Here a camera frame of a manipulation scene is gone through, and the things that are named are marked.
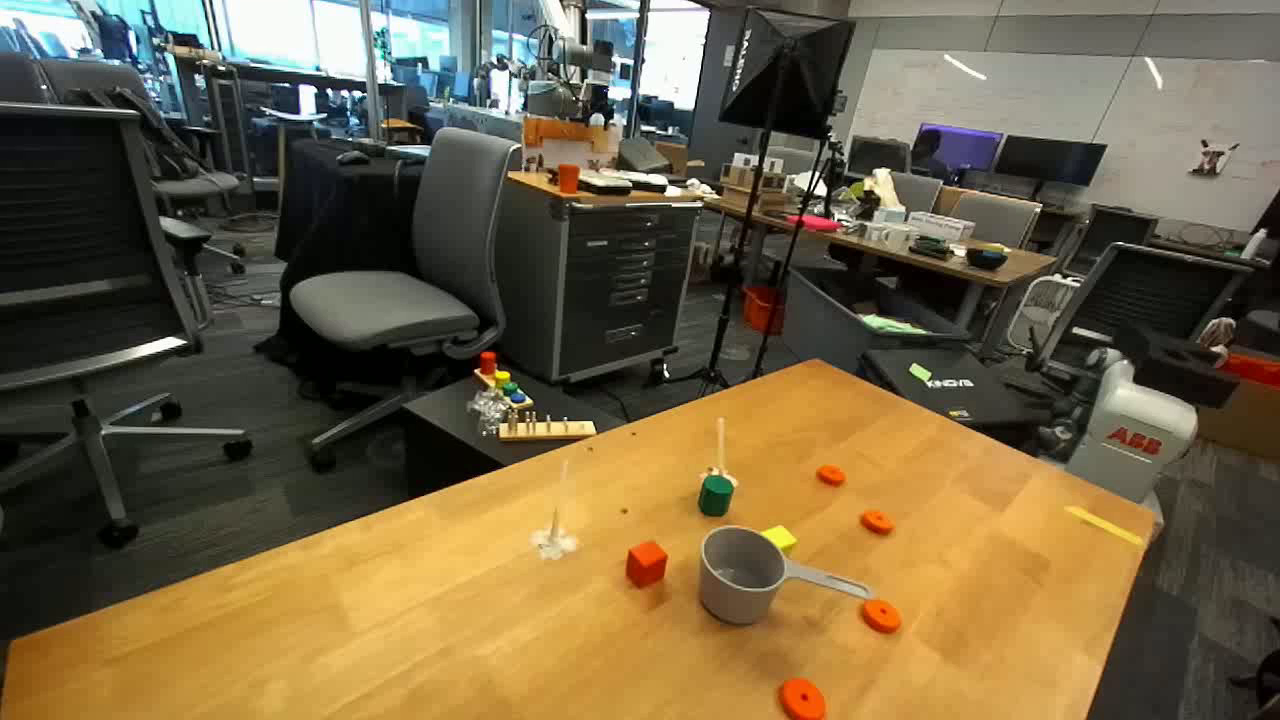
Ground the green octagonal block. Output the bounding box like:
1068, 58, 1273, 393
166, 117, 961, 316
697, 473, 735, 515

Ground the red cube block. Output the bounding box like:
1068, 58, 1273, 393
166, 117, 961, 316
628, 540, 669, 588

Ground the grey measuring cup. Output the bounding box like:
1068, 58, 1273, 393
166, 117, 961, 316
702, 523, 872, 629

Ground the yellow cube block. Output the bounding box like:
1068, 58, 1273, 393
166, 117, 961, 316
762, 523, 800, 550

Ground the white ABB robot base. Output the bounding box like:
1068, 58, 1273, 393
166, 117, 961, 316
1068, 346, 1202, 502

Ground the orange cup on cabinet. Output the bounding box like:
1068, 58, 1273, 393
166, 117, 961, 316
558, 163, 579, 190

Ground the grey drawer cabinet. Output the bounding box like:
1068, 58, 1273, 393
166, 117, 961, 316
497, 173, 702, 384

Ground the wooden toy peg board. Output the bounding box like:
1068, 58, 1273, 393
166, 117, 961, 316
467, 351, 595, 442

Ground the clear peg stand right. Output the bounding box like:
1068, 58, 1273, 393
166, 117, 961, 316
703, 414, 735, 491

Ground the black low side table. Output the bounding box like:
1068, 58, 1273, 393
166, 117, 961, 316
396, 371, 633, 495

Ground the grey office chair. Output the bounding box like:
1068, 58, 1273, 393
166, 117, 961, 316
287, 127, 522, 473

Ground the black softbox light stand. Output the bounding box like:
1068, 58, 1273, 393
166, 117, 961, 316
702, 6, 859, 393

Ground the wooden desk background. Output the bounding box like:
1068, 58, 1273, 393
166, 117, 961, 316
703, 183, 1060, 336

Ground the yellow tape strip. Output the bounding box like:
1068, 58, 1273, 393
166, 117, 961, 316
1064, 502, 1148, 548

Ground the black mesh office chair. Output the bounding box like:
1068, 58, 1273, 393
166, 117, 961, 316
0, 100, 254, 548

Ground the orange ring beside cup handle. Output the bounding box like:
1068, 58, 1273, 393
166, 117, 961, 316
856, 597, 910, 635

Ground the orange ring near front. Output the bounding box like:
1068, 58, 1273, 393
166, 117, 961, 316
777, 674, 832, 720

